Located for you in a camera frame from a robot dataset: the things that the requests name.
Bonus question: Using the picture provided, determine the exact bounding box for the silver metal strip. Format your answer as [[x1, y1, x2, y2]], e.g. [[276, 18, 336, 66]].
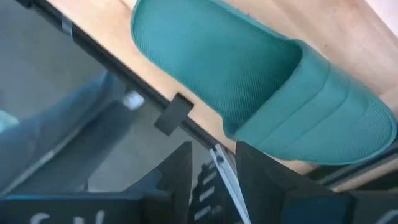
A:
[[208, 143, 252, 224]]

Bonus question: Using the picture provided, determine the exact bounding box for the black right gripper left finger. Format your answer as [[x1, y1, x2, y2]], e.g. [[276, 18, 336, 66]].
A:
[[124, 141, 193, 224]]

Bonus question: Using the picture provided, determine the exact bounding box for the light teal rubber slide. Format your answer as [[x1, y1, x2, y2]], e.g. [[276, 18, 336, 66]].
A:
[[130, 0, 398, 166]]

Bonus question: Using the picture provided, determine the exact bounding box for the black edge bracket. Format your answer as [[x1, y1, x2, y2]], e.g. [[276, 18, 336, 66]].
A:
[[154, 92, 195, 137]]

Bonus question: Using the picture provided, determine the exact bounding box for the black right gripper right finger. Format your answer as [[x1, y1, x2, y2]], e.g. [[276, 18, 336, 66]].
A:
[[235, 141, 296, 224]]

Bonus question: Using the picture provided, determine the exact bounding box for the grey tape strip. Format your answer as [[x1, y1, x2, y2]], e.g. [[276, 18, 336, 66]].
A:
[[61, 15, 74, 38]]

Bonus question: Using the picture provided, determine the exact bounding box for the aluminium frame rail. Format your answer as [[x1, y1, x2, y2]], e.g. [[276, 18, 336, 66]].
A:
[[306, 149, 398, 192]]

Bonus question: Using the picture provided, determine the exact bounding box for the black box with white labels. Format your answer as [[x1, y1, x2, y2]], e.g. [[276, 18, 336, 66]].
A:
[[188, 160, 242, 224]]

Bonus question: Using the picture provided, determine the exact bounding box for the small white block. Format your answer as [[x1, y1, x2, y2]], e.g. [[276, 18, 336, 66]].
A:
[[121, 90, 146, 111]]

